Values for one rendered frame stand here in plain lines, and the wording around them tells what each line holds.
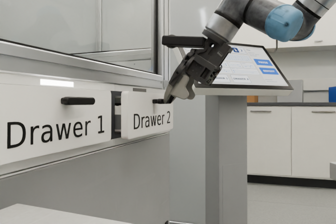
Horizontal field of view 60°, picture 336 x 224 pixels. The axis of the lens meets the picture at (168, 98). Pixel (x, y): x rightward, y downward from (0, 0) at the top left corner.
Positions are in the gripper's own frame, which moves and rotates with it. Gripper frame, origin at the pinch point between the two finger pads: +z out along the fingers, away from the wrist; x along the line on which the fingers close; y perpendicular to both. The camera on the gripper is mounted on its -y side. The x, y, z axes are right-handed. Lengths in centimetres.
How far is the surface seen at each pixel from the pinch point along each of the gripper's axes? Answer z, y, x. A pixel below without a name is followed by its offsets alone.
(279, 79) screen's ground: -23, 17, 73
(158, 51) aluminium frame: -7.1, -16.6, 15.5
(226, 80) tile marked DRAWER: -10, 1, 50
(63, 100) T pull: 3.0, -2.4, -35.2
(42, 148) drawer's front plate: 10.9, -0.4, -36.7
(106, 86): 2.9, -8.2, -16.2
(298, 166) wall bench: 33, 74, 265
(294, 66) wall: -60, 8, 336
